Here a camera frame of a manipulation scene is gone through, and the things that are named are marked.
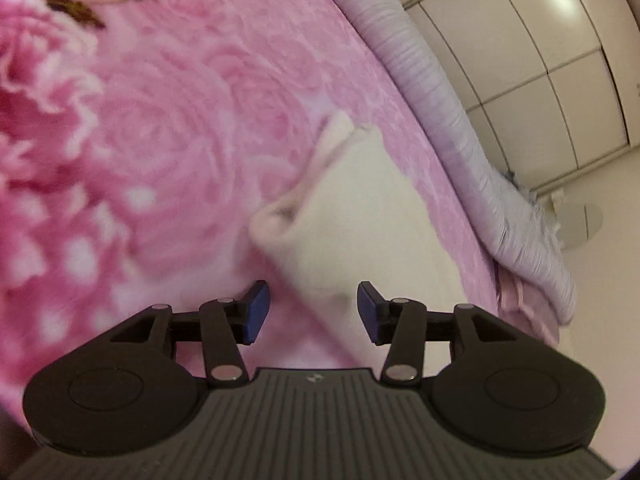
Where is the lavender striped quilt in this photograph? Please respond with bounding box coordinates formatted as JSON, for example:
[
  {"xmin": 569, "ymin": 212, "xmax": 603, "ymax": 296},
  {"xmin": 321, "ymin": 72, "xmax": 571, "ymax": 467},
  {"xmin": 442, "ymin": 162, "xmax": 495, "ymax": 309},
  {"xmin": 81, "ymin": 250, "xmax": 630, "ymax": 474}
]
[{"xmin": 332, "ymin": 0, "xmax": 576, "ymax": 325}]

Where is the oval vanity mirror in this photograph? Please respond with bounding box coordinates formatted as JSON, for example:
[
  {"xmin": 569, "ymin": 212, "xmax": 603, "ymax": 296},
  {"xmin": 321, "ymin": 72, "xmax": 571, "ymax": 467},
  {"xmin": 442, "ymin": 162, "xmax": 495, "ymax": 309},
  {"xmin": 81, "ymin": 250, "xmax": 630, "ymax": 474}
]
[{"xmin": 556, "ymin": 203, "xmax": 604, "ymax": 249}]

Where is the mauve pillow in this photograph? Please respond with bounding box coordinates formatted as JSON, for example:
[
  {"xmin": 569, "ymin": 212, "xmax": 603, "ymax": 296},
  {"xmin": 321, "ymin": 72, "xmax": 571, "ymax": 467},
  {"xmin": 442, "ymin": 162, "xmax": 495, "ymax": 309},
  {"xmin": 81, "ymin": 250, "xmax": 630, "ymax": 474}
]
[{"xmin": 497, "ymin": 266, "xmax": 560, "ymax": 348}]

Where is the cream striped knit sweater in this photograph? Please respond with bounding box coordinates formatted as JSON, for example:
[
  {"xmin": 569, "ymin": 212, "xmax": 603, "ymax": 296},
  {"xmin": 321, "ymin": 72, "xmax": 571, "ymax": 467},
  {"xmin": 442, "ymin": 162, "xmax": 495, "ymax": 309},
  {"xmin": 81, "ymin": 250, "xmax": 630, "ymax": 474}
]
[{"xmin": 248, "ymin": 112, "xmax": 468, "ymax": 372}]

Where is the pink rose bed blanket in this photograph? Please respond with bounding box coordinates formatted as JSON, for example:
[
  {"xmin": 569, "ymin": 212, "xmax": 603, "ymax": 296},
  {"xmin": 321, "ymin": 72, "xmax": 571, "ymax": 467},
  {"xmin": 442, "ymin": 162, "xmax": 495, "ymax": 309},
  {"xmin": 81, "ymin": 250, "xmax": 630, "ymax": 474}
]
[{"xmin": 1, "ymin": 0, "xmax": 501, "ymax": 422}]

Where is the cream wardrobe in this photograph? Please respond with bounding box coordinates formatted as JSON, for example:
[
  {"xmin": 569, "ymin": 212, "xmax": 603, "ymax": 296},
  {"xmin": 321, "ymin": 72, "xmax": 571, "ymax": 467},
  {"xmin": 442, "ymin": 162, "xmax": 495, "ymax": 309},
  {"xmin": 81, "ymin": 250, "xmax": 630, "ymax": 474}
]
[{"xmin": 400, "ymin": 0, "xmax": 639, "ymax": 190}]

